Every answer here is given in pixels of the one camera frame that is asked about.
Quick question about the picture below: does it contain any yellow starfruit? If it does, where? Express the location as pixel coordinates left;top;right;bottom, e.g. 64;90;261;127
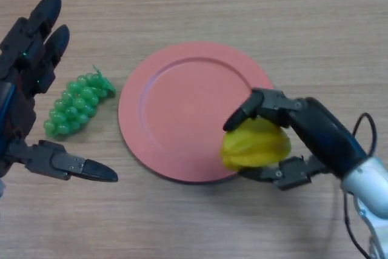
219;118;292;172

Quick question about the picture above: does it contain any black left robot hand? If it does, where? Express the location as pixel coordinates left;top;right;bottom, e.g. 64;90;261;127
0;0;119;183

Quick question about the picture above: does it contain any pink round plate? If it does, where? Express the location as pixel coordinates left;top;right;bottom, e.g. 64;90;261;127
118;41;275;184

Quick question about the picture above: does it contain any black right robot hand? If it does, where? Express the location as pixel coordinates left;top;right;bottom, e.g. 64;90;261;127
222;88;369;192

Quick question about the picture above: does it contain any green grape bunch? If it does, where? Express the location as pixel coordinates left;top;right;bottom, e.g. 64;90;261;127
43;64;117;138

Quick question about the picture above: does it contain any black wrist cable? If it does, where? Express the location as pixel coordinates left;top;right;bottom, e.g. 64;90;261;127
342;112;378;258

